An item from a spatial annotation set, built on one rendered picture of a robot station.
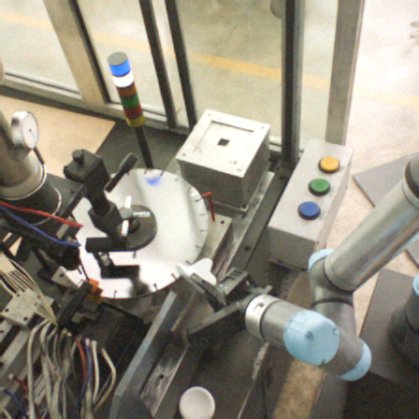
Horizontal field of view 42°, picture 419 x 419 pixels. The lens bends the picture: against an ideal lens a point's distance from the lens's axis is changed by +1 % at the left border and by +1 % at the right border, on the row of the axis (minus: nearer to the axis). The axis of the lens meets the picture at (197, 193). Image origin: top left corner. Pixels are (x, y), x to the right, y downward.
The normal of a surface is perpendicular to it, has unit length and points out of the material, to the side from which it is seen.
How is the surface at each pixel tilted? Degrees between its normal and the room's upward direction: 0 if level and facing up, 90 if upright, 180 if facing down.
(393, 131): 0
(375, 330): 0
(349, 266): 74
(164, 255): 0
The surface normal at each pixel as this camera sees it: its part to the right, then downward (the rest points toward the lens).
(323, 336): 0.53, 0.09
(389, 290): -0.13, -0.61
